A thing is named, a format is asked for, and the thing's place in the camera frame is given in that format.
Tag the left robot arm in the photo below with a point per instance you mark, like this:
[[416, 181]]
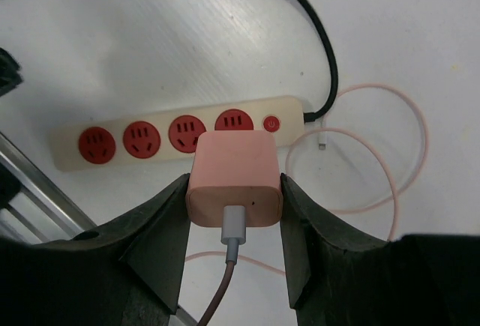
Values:
[[9, 73]]

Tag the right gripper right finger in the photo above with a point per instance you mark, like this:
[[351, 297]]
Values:
[[339, 275]]

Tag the beige red power strip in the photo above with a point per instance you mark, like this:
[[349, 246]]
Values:
[[170, 135]]

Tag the pink charger plug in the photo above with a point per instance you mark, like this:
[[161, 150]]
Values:
[[235, 168]]

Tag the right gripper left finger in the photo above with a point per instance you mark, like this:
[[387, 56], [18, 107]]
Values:
[[125, 272]]

